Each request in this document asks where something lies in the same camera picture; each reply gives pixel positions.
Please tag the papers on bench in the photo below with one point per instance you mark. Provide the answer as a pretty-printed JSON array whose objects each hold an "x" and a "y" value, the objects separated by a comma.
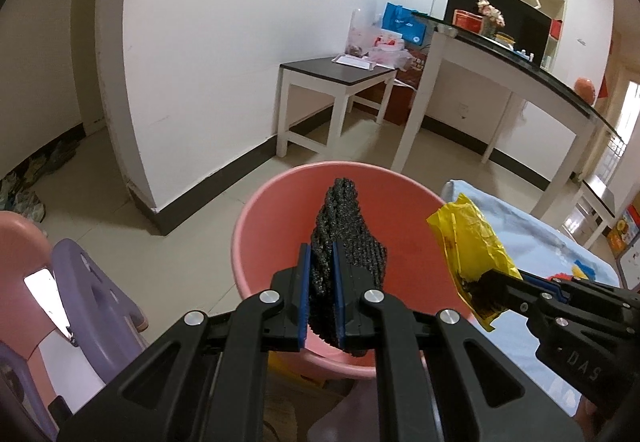
[{"x": 355, "y": 62}]

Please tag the purple plastic stool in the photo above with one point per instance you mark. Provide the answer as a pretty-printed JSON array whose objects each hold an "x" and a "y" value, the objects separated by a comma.
[{"x": 105, "y": 323}]

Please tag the red foam fruit net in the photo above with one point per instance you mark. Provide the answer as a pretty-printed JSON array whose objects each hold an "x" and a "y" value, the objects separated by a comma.
[{"x": 560, "y": 277}]

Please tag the brown paper gift bag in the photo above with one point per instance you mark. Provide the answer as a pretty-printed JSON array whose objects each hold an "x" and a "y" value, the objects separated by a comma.
[{"x": 411, "y": 73}]

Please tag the black foam fruit net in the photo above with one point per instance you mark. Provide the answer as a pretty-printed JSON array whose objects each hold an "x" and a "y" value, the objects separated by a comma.
[{"x": 340, "y": 219}]

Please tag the blue shopping bag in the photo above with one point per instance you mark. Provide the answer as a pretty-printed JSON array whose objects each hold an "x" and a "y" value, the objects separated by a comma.
[{"x": 401, "y": 20}]

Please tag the white plastic bags pile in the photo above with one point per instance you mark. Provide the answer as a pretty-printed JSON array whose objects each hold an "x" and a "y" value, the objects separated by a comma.
[{"x": 366, "y": 39}]

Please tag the person's right hand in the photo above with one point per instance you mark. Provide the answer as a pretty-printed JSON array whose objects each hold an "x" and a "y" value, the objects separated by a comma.
[{"x": 588, "y": 417}]

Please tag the right low black-top bench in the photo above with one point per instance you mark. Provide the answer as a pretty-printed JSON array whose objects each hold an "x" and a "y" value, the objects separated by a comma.
[{"x": 591, "y": 212}]

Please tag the yellow foam fruit net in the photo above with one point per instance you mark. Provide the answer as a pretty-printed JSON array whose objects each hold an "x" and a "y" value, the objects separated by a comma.
[{"x": 583, "y": 271}]

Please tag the orange pomelo fruit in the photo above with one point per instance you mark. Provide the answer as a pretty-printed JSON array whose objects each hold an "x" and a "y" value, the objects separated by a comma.
[{"x": 585, "y": 90}]

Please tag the yellow plastic wrapper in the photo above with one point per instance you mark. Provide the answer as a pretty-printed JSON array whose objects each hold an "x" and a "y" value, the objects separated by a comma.
[{"x": 471, "y": 249}]

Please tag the low black-top bench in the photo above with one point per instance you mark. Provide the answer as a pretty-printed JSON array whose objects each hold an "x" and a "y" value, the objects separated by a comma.
[
  {"x": 342, "y": 83},
  {"x": 591, "y": 212}
]

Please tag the colourful cardboard box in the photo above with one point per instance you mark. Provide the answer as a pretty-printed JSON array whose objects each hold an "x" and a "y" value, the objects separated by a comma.
[{"x": 624, "y": 231}]

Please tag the pink plastic chair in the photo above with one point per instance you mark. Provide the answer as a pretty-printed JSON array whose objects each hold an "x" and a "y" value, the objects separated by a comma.
[{"x": 29, "y": 338}]

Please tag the flower bouquet in vase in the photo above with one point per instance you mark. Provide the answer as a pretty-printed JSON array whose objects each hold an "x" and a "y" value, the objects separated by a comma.
[{"x": 493, "y": 19}]

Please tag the red box on table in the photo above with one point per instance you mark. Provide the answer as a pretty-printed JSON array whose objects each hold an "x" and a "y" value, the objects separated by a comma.
[{"x": 467, "y": 20}]

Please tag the light blue floral cloth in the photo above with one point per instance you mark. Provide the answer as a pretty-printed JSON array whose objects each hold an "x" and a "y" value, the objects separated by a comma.
[{"x": 536, "y": 248}]

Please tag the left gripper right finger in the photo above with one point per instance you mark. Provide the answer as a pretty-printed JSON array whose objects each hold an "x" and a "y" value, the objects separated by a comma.
[{"x": 354, "y": 298}]

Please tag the red bin under table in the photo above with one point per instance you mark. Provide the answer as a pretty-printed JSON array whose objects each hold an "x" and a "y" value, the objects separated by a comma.
[{"x": 398, "y": 109}]

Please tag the white children's drawing board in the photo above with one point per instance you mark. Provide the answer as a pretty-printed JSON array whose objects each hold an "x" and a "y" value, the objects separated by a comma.
[{"x": 628, "y": 264}]

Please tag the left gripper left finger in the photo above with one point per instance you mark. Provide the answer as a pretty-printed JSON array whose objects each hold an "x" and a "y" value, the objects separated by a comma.
[{"x": 289, "y": 330}]

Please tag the left low black-top bench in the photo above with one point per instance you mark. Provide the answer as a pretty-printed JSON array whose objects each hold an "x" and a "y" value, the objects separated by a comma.
[{"x": 342, "y": 83}]

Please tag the black monitor screen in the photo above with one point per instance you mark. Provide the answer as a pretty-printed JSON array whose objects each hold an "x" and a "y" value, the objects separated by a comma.
[{"x": 528, "y": 27}]

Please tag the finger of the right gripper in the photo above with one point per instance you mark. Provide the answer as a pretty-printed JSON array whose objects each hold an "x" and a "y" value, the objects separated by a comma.
[
  {"x": 524, "y": 298},
  {"x": 582, "y": 293}
]

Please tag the white glass-top console table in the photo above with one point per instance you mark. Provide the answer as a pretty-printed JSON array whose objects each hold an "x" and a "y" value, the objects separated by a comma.
[{"x": 524, "y": 81}]

